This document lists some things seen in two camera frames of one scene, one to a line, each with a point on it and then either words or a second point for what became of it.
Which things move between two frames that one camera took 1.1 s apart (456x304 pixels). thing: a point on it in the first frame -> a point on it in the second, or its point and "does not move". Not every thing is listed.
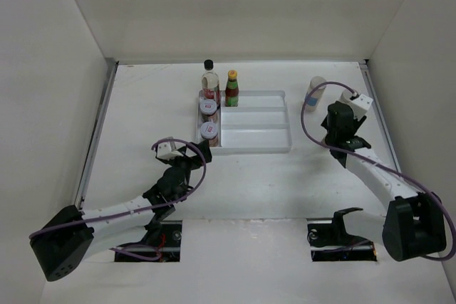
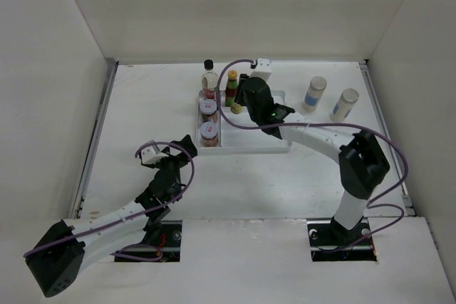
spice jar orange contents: x=209 y=131 does not move
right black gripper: x=358 y=123 -> x=240 y=97
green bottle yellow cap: x=232 y=90 does not move
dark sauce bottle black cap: x=210 y=82 does not move
